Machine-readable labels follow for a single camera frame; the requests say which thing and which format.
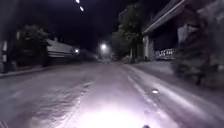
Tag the pale fence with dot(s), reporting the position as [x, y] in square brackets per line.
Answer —
[165, 53]

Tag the dark bush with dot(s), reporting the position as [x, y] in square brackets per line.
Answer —
[200, 50]

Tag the pale kerb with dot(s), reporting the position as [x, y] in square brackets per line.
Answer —
[20, 71]

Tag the robot's own part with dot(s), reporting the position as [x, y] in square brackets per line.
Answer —
[146, 126]

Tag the street lamp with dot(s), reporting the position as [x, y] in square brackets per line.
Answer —
[103, 46]

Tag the building with pale eave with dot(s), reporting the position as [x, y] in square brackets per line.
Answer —
[166, 30]

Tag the grey asphalt road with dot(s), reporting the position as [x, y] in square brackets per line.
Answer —
[100, 86]

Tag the tall dark tree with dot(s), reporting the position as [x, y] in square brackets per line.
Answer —
[131, 30]

